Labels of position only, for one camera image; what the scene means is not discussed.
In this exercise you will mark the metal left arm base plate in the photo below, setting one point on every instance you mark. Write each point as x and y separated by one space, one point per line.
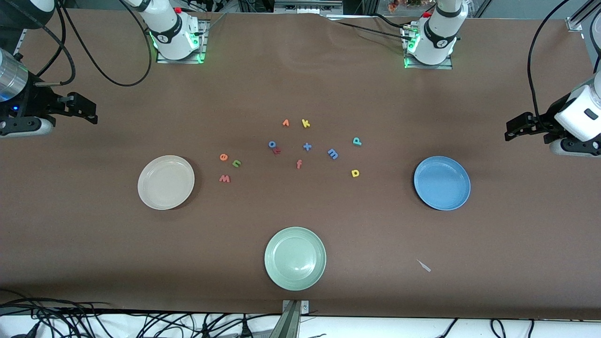
443 67

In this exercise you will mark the pale green plate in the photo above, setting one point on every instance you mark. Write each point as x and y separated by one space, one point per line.
295 258

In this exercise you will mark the small metal bracket plate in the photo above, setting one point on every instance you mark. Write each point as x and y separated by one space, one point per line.
304 307

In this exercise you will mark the grey metal post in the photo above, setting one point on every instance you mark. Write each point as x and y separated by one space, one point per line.
288 326

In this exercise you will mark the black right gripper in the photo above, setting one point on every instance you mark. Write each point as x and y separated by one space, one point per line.
34 101

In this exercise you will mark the blue foam letter m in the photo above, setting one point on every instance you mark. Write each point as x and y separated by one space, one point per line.
333 154

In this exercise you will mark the small white paper scrap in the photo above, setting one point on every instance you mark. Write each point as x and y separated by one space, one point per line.
424 265

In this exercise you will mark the grey metal box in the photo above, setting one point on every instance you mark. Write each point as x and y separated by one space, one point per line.
307 6

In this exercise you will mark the aluminium frame rail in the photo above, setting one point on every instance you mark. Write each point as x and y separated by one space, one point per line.
19 49
574 23

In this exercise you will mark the blue plate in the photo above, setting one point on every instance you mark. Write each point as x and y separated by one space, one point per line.
442 183

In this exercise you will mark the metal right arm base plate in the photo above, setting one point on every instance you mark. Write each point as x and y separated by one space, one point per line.
178 61

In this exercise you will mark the beige plate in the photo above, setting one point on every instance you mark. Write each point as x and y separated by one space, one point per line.
166 182

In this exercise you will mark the orange dried flowers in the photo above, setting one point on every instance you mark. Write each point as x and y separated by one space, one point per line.
393 5

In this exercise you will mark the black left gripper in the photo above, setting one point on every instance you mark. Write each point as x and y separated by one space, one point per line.
541 125

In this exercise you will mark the brown table cover sheet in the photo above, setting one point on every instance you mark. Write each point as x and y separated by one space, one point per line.
94 258

